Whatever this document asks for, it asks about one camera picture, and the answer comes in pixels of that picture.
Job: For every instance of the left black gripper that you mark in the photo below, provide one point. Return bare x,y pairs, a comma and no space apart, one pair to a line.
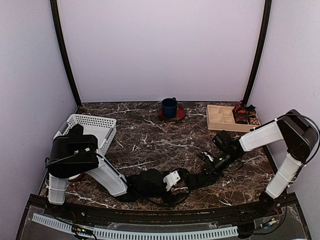
172,199

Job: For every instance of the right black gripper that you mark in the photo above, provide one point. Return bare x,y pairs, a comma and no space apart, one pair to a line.
210,169

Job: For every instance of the black necktie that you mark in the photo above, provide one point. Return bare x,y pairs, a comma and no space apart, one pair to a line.
201,180

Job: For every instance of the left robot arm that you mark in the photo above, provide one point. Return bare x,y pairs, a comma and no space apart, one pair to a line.
77,153

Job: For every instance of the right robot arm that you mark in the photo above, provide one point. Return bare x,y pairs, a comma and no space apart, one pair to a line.
300,139

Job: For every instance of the wooden compartment box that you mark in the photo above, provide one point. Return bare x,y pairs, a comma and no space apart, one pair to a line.
221,118

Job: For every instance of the red patterned rolled tie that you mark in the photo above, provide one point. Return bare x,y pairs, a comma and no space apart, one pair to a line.
240,113

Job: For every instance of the red saucer plate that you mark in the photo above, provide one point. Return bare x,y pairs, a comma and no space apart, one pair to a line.
180,114

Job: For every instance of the brown patterned rolled tie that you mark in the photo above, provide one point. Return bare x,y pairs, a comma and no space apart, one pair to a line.
252,115

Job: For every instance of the dark blue mug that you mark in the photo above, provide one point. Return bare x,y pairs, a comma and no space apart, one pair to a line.
169,107

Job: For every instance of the white plastic basket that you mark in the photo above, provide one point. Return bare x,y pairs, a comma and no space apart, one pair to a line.
103,128

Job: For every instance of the white red bowl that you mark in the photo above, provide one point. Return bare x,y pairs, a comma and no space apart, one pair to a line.
75,178

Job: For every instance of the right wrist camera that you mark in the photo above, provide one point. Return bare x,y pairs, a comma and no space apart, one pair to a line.
206,156

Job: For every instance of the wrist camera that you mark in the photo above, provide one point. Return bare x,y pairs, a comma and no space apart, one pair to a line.
174,177
206,156

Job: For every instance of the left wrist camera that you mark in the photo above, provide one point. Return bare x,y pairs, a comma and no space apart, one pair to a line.
174,177

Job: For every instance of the white slotted cable duct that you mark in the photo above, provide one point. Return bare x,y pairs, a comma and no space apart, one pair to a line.
101,233

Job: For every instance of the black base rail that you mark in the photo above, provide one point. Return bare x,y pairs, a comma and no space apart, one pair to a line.
90,215

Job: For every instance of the right black frame post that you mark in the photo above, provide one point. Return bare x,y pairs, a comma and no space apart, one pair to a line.
259,51

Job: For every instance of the black frame post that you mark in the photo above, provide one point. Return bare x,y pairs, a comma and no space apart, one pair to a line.
259,51
63,51

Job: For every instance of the left black frame post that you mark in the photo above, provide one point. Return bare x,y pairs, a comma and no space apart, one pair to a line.
63,51

